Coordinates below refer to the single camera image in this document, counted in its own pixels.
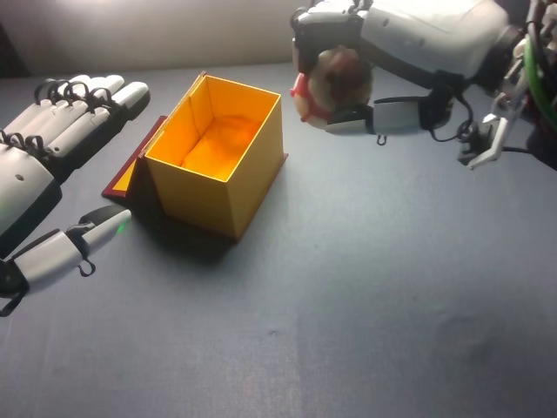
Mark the red box with yellow inside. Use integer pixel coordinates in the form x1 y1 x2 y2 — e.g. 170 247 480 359
100 70 290 244

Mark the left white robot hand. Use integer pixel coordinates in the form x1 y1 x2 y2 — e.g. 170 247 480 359
0 74 151 318

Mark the toy strawberry cake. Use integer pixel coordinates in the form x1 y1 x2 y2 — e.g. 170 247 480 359
290 45 375 130

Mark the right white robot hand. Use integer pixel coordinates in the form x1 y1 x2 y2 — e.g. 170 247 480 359
290 0 510 145

